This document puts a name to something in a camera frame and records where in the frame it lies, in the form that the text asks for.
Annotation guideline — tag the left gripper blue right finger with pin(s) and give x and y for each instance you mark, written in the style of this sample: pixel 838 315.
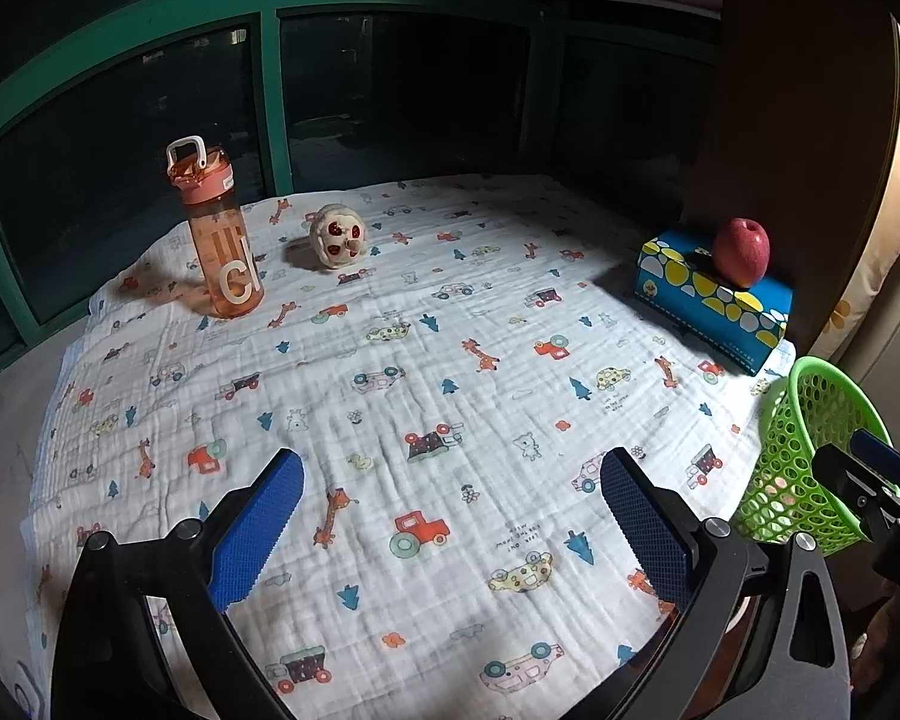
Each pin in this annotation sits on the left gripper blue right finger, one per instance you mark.
pixel 663 550

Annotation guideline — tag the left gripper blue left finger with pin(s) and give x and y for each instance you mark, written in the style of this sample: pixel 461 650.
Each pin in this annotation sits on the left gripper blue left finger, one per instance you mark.
pixel 251 529

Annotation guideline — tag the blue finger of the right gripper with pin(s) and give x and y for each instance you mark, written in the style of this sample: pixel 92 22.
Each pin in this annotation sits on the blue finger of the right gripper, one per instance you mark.
pixel 881 458

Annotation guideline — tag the green plastic mesh basket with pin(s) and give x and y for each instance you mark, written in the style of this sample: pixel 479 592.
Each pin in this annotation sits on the green plastic mesh basket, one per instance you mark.
pixel 815 405

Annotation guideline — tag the white printed bed blanket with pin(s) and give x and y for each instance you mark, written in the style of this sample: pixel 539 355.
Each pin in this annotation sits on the white printed bed blanket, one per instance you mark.
pixel 451 395

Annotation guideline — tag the red apple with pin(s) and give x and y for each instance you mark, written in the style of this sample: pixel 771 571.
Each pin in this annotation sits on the red apple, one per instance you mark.
pixel 741 252

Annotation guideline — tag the blue yellow tissue box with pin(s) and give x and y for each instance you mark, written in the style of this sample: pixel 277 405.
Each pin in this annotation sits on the blue yellow tissue box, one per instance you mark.
pixel 709 303

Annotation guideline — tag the orange plastic water bottle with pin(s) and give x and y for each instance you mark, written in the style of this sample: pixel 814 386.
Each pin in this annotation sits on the orange plastic water bottle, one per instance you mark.
pixel 204 177

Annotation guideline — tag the cream plush toy red spots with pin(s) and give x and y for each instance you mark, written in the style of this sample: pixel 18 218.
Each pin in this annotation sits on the cream plush toy red spots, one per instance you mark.
pixel 338 236

